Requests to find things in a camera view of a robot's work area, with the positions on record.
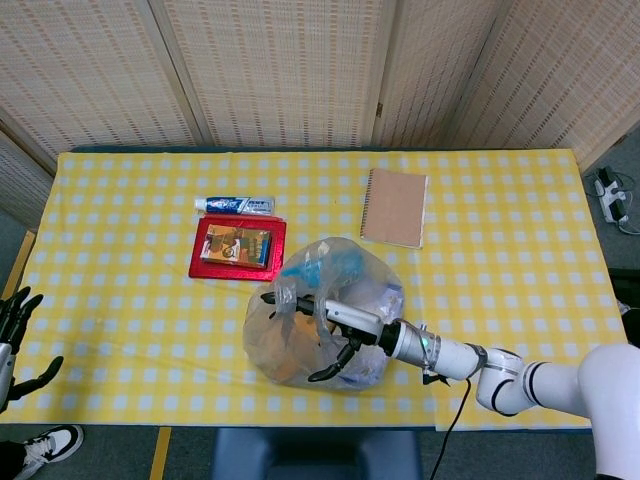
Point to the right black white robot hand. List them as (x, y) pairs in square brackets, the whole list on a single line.
[(350, 317)]

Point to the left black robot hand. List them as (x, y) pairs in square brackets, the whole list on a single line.
[(17, 312)]

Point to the transparent plastic bag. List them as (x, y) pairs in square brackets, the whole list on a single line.
[(270, 345)]

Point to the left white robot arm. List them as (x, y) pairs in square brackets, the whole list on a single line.
[(4, 365)]

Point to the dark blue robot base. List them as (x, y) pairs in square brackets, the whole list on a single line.
[(315, 455)]

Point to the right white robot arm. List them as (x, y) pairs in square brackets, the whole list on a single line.
[(550, 380)]

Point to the blue white soft package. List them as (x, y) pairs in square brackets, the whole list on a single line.
[(385, 300)]

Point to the bright blue box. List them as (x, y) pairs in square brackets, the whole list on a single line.
[(345, 262)]

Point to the orange plush toy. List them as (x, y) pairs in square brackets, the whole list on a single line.
[(300, 345)]

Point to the yellow white checkered tablecloth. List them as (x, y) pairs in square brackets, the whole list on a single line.
[(125, 350)]

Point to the brown spiral notebook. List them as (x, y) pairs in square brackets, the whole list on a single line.
[(395, 207)]

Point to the small orange printed box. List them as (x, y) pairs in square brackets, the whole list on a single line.
[(235, 245)]

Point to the black white sneaker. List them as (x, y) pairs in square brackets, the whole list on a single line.
[(50, 445)]

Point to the red flat box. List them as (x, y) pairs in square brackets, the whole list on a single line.
[(200, 265)]

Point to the blue white toothpaste tube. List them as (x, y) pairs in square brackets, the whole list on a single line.
[(235, 205)]

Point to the beige woven folding screen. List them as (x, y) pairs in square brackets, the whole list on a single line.
[(280, 75)]

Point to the black object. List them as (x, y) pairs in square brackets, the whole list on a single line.
[(627, 300)]

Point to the white power strip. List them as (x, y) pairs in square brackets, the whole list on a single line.
[(611, 197)]

